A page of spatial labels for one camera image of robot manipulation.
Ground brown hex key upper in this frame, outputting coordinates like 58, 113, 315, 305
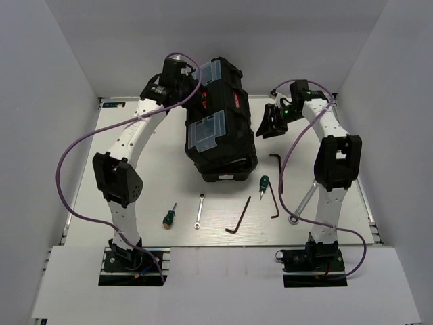
269, 153, 283, 194

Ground small green stubby screwdriver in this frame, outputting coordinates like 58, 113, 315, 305
259, 175, 269, 200

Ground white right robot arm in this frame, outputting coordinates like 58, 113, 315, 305
256, 79, 362, 245

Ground green screwdriver orange cap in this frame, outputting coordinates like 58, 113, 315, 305
162, 203, 177, 229

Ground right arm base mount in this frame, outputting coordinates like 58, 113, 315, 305
275, 249, 348, 288

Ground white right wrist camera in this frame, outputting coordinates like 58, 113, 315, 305
269, 89, 292, 108

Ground large silver ratchet wrench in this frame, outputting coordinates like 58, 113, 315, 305
288, 180, 319, 225

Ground small silver ratchet wrench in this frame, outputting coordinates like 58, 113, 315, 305
194, 193, 206, 230

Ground brown hex key middle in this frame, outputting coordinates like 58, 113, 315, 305
269, 183, 280, 219

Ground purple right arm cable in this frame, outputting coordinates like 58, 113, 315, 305
270, 80, 368, 280

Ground brown hex key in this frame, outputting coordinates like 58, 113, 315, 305
269, 183, 280, 219
269, 153, 283, 194
225, 196, 252, 234

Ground black plastic toolbox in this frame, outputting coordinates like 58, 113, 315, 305
185, 57, 258, 182

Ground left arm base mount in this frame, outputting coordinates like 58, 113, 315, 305
98, 248, 170, 287

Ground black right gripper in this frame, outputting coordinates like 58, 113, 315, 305
256, 103, 304, 139

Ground brown hex key lower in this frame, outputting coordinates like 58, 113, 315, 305
225, 196, 252, 234

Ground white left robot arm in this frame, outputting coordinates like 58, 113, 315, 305
92, 57, 198, 270

